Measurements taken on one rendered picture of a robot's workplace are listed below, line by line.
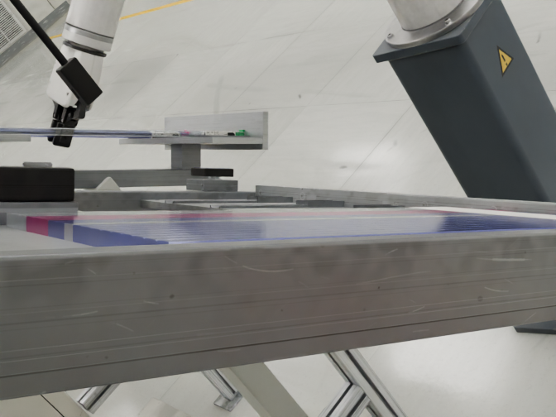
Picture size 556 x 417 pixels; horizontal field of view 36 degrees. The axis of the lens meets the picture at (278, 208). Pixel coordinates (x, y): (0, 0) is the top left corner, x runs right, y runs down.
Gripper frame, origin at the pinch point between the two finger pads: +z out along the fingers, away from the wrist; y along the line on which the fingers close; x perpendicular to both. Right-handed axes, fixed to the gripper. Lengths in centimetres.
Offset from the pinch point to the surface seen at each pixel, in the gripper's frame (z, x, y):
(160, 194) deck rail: -2.1, -1.6, 39.0
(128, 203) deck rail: -0.2, -6.2, 39.3
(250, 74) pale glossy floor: -7, 175, -194
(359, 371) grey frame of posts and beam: 21, 42, 46
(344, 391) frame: 26, 42, 45
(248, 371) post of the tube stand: 34, 39, 23
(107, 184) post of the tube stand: 4.4, 4.3, 13.0
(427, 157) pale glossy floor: -8, 131, -34
